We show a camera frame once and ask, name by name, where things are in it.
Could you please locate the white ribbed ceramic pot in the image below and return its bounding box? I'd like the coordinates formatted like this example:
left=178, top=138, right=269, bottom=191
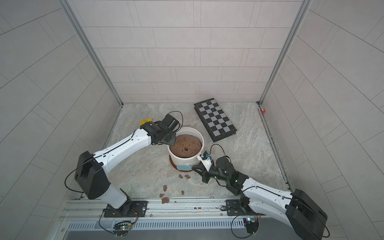
left=168, top=127, right=205, bottom=167

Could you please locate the light blue scrub brush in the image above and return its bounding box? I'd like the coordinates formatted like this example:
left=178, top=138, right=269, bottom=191
left=177, top=165, right=192, bottom=172

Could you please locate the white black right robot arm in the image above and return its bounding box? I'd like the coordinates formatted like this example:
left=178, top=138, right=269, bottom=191
left=192, top=156, right=330, bottom=240

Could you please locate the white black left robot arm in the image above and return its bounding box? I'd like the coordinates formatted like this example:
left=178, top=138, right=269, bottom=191
left=74, top=115, right=181, bottom=213

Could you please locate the yellow plastic block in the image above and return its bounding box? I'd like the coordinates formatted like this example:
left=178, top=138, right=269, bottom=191
left=140, top=118, right=153, bottom=126

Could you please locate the terracotta saucer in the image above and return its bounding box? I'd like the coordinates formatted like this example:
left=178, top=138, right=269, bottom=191
left=169, top=156, right=187, bottom=173

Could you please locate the black grey chessboard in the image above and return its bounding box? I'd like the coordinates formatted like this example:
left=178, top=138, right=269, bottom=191
left=194, top=98, right=237, bottom=143

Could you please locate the right circuit board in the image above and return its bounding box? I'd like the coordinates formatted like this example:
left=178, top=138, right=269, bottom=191
left=243, top=217, right=260, bottom=235

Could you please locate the circuit board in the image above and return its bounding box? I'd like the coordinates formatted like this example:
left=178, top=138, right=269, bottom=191
left=243, top=217, right=260, bottom=235
left=113, top=221, right=133, bottom=235

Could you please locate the aluminium corner profile left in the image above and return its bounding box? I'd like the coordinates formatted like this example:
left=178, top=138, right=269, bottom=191
left=58, top=0, right=124, bottom=108

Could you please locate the aluminium corner profile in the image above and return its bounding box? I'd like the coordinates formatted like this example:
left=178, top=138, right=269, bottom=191
left=58, top=0, right=124, bottom=108
left=259, top=0, right=312, bottom=106

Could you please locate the left circuit board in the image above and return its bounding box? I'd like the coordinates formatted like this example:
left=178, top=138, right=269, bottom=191
left=113, top=221, right=133, bottom=235

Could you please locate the aluminium corner profile right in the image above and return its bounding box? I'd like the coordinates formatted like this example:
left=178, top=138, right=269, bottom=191
left=259, top=0, right=312, bottom=106

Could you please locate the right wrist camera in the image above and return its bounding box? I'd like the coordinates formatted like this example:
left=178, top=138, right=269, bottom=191
left=198, top=151, right=213, bottom=171

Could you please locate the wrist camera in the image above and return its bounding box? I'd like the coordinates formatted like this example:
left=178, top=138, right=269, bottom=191
left=198, top=151, right=213, bottom=171
left=162, top=114, right=181, bottom=133

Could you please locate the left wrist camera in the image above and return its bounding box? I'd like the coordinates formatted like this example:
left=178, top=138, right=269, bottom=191
left=162, top=114, right=181, bottom=133

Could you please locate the brown mud clump on rail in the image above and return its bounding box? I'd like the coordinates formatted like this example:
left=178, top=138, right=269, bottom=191
left=162, top=197, right=170, bottom=204

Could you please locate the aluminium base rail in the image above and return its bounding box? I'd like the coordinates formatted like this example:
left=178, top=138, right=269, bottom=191
left=59, top=196, right=241, bottom=221

